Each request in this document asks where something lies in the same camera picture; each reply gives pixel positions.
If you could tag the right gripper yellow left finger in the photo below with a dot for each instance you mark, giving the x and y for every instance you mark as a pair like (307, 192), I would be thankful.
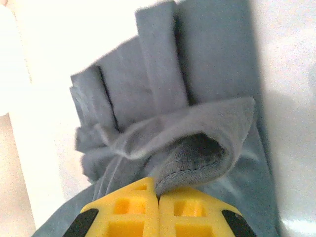
(128, 222)

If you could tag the grey t-shirt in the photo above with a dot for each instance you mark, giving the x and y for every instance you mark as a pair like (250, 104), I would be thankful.
(160, 86)

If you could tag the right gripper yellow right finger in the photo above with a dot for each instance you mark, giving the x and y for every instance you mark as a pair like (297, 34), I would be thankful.
(197, 222)

